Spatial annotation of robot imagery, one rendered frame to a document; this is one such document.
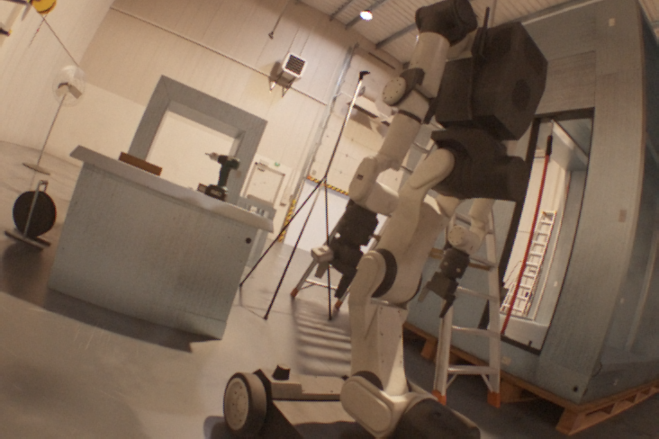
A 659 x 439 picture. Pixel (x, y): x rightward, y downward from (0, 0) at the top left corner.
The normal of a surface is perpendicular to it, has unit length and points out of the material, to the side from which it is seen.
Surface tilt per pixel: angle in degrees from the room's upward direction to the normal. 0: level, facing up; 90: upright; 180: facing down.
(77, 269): 90
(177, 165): 90
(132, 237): 90
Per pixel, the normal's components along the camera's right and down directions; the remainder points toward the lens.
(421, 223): 0.48, 0.25
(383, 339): 0.64, -0.40
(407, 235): -0.77, -0.34
